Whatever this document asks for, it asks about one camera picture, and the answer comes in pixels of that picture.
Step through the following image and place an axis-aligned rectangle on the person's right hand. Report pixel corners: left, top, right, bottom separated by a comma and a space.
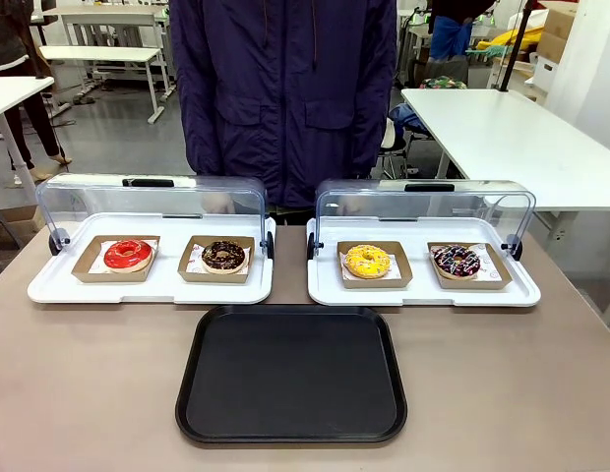
202, 191, 236, 216

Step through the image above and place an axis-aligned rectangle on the chocolate sprinkled donut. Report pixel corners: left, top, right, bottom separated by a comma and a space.
201, 239, 248, 274

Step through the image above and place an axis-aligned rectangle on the brown paper donut tray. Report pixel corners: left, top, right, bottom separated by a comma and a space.
71, 234, 161, 284
177, 235, 256, 285
336, 240, 414, 290
427, 241, 514, 291

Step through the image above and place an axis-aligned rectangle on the red glazed donut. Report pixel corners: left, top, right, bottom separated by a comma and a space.
103, 238, 153, 274

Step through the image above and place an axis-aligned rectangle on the white display tray base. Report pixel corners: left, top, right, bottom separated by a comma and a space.
27, 211, 277, 305
306, 216, 542, 309

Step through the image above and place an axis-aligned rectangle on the yellow sprinkled donut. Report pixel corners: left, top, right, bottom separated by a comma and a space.
344, 244, 393, 279

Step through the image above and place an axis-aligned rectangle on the black plastic serving tray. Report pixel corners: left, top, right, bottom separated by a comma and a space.
174, 304, 408, 445

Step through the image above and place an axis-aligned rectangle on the dark purple drizzled donut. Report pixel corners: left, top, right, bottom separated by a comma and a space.
431, 244, 482, 280

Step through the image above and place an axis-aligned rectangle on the clear hinged display cover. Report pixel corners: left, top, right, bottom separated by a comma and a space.
315, 178, 538, 250
34, 172, 269, 245

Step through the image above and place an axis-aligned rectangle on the person in navy jacket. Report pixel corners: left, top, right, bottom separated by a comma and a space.
167, 0, 399, 208

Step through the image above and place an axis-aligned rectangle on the white desk with legs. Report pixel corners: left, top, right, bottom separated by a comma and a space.
37, 44, 166, 124

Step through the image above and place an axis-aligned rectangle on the office stool with base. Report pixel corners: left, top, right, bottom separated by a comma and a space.
376, 105, 429, 180

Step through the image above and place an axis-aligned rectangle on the person in dark clothes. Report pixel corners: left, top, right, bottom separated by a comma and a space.
0, 0, 73, 181

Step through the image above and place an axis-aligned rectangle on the person in blue apron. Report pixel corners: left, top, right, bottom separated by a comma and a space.
418, 0, 498, 90

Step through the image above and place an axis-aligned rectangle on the large white table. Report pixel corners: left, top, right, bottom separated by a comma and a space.
399, 87, 610, 213

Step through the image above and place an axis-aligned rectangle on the black pole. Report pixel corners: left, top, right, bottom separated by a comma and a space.
497, 0, 534, 93

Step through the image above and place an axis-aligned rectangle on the white storage box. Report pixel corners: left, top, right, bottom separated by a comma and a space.
533, 54, 561, 104

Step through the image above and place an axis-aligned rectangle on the cardboard box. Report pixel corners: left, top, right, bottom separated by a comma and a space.
535, 3, 579, 64

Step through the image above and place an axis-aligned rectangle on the white table with post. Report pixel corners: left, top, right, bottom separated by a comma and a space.
0, 75, 56, 207

